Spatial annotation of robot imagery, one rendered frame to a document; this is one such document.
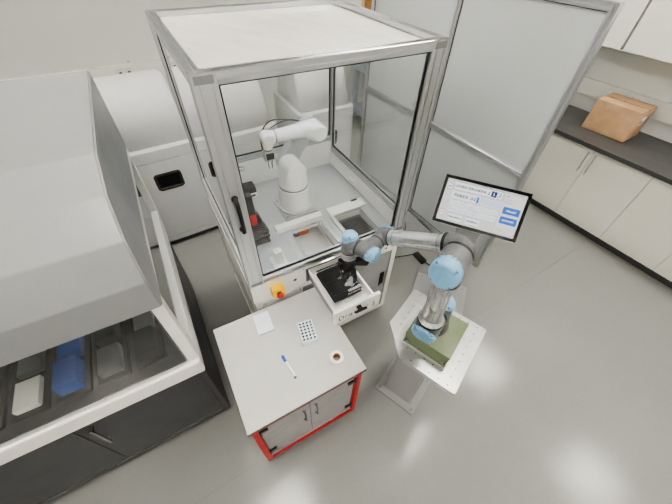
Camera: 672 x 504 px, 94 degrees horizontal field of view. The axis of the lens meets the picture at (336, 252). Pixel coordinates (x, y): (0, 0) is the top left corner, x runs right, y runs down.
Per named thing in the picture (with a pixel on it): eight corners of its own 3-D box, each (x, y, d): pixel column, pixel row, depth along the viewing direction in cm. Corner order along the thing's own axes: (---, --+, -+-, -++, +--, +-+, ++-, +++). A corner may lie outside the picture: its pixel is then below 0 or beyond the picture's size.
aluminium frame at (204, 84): (403, 229, 203) (450, 38, 126) (250, 289, 167) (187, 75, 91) (332, 159, 259) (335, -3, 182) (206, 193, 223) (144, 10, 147)
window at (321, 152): (392, 225, 198) (429, 51, 128) (262, 276, 168) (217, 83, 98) (391, 225, 198) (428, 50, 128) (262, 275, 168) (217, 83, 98)
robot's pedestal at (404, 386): (431, 380, 231) (465, 328, 175) (411, 415, 215) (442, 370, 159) (395, 356, 243) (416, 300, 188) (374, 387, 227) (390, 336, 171)
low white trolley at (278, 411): (355, 414, 214) (366, 368, 159) (269, 467, 193) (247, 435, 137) (317, 344, 248) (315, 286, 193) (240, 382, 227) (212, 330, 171)
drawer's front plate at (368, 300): (378, 303, 178) (381, 292, 170) (333, 325, 168) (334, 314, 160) (376, 301, 179) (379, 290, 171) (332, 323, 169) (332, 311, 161)
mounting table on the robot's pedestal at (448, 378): (479, 339, 184) (486, 329, 175) (447, 402, 160) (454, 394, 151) (411, 299, 202) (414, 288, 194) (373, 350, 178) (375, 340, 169)
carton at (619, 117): (638, 135, 312) (660, 106, 291) (621, 143, 300) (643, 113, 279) (596, 119, 335) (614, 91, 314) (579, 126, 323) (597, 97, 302)
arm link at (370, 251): (387, 241, 142) (366, 231, 147) (373, 256, 136) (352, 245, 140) (385, 253, 147) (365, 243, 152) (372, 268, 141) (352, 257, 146)
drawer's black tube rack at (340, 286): (361, 293, 181) (362, 286, 176) (334, 305, 175) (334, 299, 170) (341, 267, 194) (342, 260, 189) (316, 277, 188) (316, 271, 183)
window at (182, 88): (246, 264, 160) (196, 84, 97) (245, 265, 160) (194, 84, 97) (205, 177, 211) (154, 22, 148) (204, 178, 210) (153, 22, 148)
